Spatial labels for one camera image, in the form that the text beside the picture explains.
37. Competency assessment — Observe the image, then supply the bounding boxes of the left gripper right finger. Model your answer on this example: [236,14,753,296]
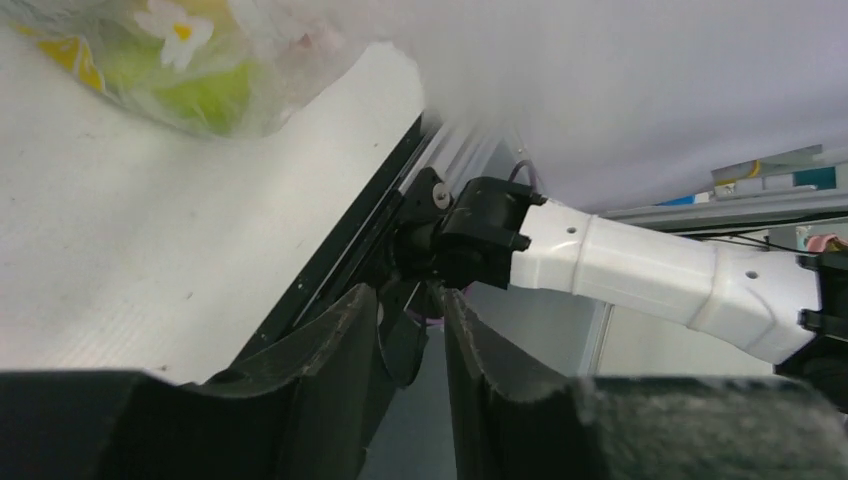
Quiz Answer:
[440,290,847,479]

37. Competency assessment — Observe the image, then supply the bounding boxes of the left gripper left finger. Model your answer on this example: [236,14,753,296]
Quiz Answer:
[1,284,378,479]

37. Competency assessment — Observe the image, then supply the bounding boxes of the clear plastic bag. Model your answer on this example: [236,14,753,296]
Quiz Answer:
[1,0,368,138]

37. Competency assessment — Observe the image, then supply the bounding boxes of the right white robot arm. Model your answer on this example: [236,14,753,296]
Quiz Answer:
[390,177,847,411]

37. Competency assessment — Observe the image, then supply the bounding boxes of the green fake fruit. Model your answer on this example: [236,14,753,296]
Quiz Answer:
[97,44,260,136]

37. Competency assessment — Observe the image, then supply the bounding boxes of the aluminium frame rail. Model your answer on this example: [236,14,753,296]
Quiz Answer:
[602,189,847,235]

